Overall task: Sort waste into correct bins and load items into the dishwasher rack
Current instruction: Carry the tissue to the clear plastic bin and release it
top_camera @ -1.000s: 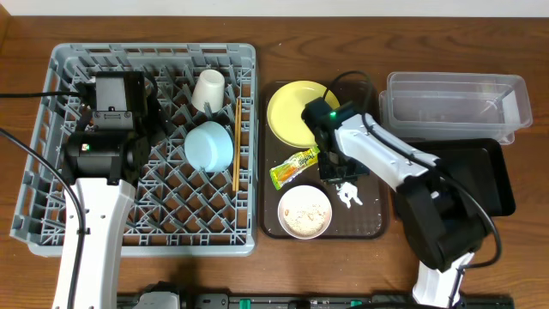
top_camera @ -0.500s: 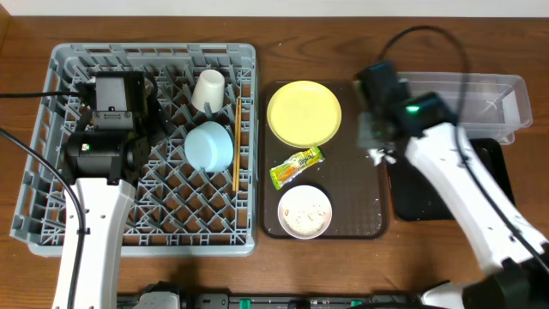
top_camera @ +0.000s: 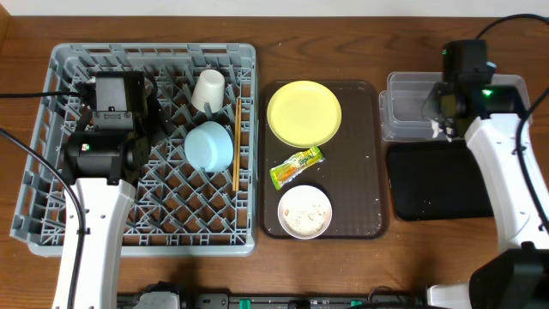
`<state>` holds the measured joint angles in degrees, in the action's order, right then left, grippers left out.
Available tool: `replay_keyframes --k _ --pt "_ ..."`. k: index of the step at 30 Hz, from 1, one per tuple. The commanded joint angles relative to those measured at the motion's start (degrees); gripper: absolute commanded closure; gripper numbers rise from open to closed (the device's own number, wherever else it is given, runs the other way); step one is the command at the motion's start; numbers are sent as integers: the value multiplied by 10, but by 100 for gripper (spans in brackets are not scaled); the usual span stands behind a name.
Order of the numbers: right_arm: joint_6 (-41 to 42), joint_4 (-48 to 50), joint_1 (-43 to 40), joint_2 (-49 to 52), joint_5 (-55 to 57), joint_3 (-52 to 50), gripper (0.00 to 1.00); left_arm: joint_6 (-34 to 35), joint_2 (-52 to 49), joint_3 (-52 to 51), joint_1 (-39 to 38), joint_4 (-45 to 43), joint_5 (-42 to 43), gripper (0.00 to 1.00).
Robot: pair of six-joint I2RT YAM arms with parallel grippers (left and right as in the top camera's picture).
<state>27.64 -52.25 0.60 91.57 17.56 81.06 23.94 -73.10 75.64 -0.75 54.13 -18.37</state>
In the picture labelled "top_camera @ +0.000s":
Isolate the white tissue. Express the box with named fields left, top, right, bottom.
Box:
left=431, top=120, right=454, bottom=142

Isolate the wooden chopsticks pair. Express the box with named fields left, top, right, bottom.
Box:
left=232, top=98, right=242, bottom=194

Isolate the green pandan cake wrapper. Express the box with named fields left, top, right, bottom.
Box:
left=269, top=146, right=324, bottom=190

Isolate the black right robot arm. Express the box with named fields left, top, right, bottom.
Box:
left=422, top=82, right=548, bottom=308

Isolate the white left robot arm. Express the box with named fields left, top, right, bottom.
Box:
left=52, top=71, right=174, bottom=308

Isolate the grey dishwasher rack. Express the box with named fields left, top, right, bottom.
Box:
left=10, top=43, right=258, bottom=257

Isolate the clear plastic bin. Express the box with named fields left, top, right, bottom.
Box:
left=379, top=71, right=531, bottom=142

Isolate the light blue bowl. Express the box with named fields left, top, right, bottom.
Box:
left=184, top=121, right=234, bottom=173

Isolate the white plastic cup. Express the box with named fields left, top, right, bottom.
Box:
left=191, top=69, right=225, bottom=113

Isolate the black plastic bin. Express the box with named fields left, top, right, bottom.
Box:
left=386, top=141, right=493, bottom=221

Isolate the dark brown serving tray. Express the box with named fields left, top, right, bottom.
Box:
left=257, top=81, right=389, bottom=239

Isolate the yellow plate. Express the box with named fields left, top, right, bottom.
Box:
left=267, top=81, right=342, bottom=148

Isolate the white bowl with food residue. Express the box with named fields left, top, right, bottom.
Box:
left=277, top=185, right=332, bottom=239

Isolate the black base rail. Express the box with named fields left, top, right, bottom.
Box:
left=116, top=282, right=429, bottom=309

